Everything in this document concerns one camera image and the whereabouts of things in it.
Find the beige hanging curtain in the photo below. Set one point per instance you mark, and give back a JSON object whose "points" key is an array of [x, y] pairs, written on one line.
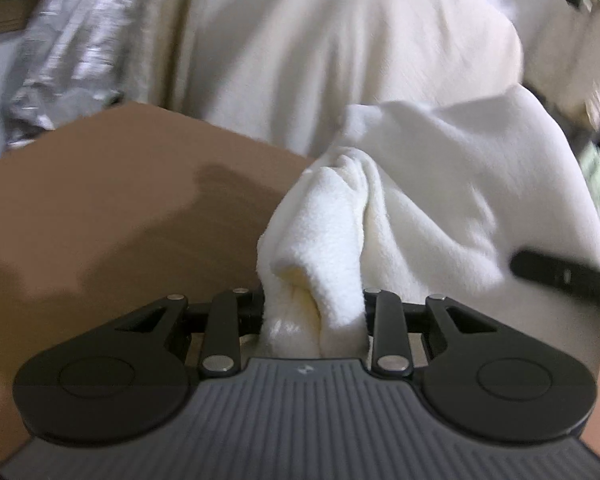
{"points": [[162, 29]]}

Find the white fleece garment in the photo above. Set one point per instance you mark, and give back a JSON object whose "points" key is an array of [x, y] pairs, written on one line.
{"points": [[416, 200]]}

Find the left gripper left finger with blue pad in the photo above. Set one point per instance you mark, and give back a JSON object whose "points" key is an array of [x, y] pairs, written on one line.
{"points": [[128, 376]]}

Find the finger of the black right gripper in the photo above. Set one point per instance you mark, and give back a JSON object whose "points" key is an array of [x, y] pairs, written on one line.
{"points": [[572, 278]]}

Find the silver foil sheet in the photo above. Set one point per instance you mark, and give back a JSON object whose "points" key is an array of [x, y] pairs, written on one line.
{"points": [[70, 64]]}

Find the cream fluffy jacket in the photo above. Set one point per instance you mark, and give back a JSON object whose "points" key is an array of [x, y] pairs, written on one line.
{"points": [[562, 55]]}

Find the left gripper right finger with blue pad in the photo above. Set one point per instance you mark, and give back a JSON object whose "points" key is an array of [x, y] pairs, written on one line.
{"points": [[479, 375]]}

